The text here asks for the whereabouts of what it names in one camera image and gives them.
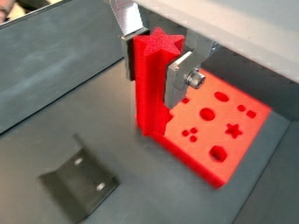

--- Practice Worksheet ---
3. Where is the red star peg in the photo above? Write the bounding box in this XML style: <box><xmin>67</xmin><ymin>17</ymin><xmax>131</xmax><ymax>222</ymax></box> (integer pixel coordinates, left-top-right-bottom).
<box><xmin>133</xmin><ymin>28</ymin><xmax>184</xmax><ymax>136</ymax></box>

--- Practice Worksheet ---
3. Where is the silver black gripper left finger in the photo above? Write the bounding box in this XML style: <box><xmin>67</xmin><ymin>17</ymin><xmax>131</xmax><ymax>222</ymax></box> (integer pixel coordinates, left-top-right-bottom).
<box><xmin>104</xmin><ymin>0</ymin><xmax>149</xmax><ymax>81</ymax></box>

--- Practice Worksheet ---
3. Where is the black curved holder bracket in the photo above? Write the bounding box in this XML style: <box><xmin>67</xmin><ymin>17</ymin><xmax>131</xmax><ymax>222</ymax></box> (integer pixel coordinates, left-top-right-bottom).
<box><xmin>38</xmin><ymin>134</ymin><xmax>120</xmax><ymax>224</ymax></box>

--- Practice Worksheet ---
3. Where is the red shape sorting board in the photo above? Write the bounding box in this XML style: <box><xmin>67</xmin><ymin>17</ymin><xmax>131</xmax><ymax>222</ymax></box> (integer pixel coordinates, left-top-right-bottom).
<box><xmin>152</xmin><ymin>70</ymin><xmax>271</xmax><ymax>188</ymax></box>

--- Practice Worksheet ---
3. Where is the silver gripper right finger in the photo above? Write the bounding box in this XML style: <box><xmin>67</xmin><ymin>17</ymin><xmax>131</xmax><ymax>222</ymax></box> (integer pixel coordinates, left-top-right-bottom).
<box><xmin>163</xmin><ymin>30</ymin><xmax>220</xmax><ymax>109</ymax></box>

